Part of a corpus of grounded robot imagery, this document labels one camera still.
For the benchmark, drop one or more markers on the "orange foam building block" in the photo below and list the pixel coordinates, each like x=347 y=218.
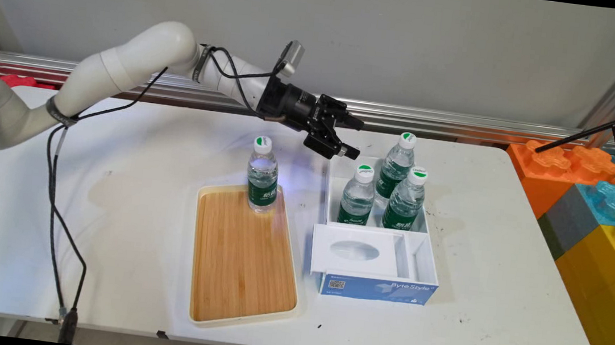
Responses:
x=547 y=175

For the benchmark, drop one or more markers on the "aluminium frame rail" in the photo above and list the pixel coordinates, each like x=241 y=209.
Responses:
x=461 y=123

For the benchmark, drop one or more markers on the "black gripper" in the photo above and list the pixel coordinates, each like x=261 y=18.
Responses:
x=289 y=105

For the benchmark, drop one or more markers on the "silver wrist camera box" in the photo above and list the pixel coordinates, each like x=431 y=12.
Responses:
x=291 y=57

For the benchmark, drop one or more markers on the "black tape piece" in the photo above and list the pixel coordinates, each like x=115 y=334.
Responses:
x=162 y=334

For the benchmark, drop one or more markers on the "red foam block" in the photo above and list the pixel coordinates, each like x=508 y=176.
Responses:
x=20 y=80

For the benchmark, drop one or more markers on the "white blue ByteStyle insert box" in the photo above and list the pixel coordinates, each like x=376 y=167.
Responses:
x=356 y=252

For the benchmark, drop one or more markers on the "grey foam building block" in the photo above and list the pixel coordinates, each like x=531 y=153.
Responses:
x=568 y=223

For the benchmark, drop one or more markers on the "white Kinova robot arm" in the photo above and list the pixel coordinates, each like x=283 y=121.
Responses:
x=125 y=62

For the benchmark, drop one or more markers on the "water bottle green label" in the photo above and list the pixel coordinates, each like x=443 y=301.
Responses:
x=404 y=205
x=261 y=190
x=357 y=200
x=396 y=167

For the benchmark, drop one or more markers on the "wooden tray cream rim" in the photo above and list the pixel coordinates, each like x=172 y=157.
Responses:
x=244 y=257

